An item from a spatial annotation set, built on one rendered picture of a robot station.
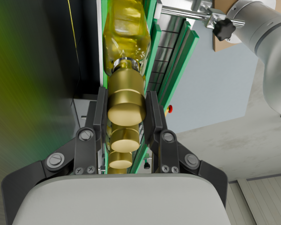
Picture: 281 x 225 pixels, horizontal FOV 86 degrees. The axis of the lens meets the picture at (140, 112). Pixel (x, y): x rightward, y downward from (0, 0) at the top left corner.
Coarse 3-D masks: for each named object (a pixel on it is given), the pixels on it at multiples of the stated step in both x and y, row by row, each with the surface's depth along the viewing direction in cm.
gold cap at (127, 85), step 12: (120, 72) 14; (132, 72) 14; (120, 84) 13; (132, 84) 13; (108, 96) 13; (120, 96) 12; (132, 96) 12; (144, 96) 14; (108, 108) 12; (120, 108) 12; (132, 108) 12; (144, 108) 12; (120, 120) 13; (132, 120) 13
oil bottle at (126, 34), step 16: (112, 0) 23; (128, 0) 24; (112, 16) 19; (128, 16) 20; (144, 16) 21; (112, 32) 16; (128, 32) 17; (144, 32) 18; (112, 48) 16; (128, 48) 16; (144, 48) 16; (112, 64) 17; (144, 64) 17
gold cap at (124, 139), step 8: (112, 128) 18; (120, 128) 17; (128, 128) 17; (136, 128) 18; (112, 136) 17; (120, 136) 16; (128, 136) 16; (136, 136) 17; (112, 144) 17; (120, 144) 17; (128, 144) 17; (136, 144) 17
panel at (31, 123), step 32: (0, 0) 14; (32, 0) 19; (0, 32) 14; (32, 32) 19; (0, 64) 14; (32, 64) 19; (0, 96) 14; (32, 96) 20; (64, 96) 32; (0, 128) 15; (32, 128) 20; (64, 128) 34; (0, 160) 15; (32, 160) 21; (0, 192) 15; (0, 224) 15
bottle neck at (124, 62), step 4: (116, 60) 16; (120, 60) 16; (124, 60) 16; (128, 60) 16; (132, 60) 16; (116, 64) 16; (120, 64) 15; (124, 64) 15; (128, 64) 15; (132, 64) 16; (136, 64) 16; (116, 68) 15; (120, 68) 15; (132, 68) 15; (136, 68) 16
